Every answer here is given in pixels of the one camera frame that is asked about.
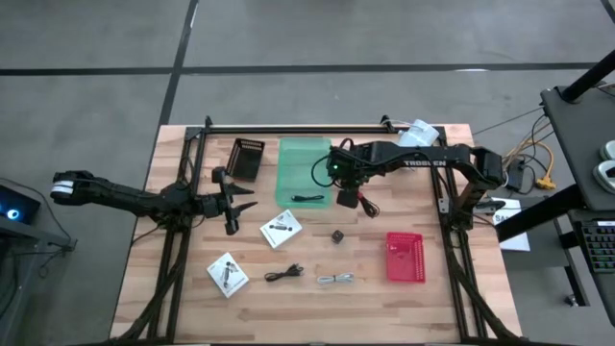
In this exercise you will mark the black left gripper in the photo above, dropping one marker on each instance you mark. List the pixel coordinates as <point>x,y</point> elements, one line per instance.
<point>211,205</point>

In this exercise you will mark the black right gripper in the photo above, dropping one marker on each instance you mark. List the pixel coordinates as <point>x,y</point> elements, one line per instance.
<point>348,194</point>

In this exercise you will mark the small black cube adapter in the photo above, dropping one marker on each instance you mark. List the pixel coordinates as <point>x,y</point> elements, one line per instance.
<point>337,237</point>

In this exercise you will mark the white instruction booklet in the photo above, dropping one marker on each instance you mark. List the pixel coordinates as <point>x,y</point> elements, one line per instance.
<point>228,275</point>
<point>281,229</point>

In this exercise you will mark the green translucent plastic bin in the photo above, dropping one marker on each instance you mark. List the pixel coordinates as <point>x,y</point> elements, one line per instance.
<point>298,168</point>

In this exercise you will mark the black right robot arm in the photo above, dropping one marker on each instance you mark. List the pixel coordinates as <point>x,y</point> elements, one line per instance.
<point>432,156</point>

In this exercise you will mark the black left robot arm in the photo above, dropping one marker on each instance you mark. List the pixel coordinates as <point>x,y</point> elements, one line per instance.
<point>120,194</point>

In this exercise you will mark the black mesh basket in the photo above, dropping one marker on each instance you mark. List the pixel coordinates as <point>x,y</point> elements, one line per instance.
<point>246,158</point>

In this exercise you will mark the red perforated plastic basket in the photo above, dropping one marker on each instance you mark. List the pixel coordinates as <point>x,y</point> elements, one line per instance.
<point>406,257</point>

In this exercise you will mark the white plastic container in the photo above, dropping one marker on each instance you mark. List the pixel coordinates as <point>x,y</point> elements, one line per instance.
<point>423,132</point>

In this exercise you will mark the black power brick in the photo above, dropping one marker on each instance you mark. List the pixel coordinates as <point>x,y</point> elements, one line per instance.
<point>516,174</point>

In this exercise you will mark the white paper sheet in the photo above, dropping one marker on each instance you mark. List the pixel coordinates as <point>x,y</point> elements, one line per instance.
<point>516,240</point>

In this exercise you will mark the black desk leg beam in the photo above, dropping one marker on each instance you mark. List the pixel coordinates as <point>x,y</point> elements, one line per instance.
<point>538,211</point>

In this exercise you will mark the dark metal stand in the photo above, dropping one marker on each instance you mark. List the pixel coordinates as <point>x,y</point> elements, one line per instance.
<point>29,240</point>

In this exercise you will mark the black device with blue light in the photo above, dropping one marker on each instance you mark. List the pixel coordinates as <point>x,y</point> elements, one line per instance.
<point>17,206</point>

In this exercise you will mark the dark grey desk top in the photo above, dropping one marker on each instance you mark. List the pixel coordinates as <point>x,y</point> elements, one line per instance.
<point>581,144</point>

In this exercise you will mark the white foot pedal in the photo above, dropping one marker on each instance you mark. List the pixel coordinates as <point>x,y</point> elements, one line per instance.
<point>609,150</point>
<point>605,177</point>

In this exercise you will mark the backlit computer keyboard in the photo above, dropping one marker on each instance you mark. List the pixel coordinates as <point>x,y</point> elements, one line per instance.
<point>600,247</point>

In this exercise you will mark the dark keyboard tray desk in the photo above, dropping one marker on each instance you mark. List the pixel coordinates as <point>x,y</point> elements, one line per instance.
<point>591,288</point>

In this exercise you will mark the black monitor pole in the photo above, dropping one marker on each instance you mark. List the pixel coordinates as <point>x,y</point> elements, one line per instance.
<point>588,77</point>

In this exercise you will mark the black aluminium rig frame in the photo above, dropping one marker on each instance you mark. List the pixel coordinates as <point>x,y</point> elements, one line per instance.
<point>240,130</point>

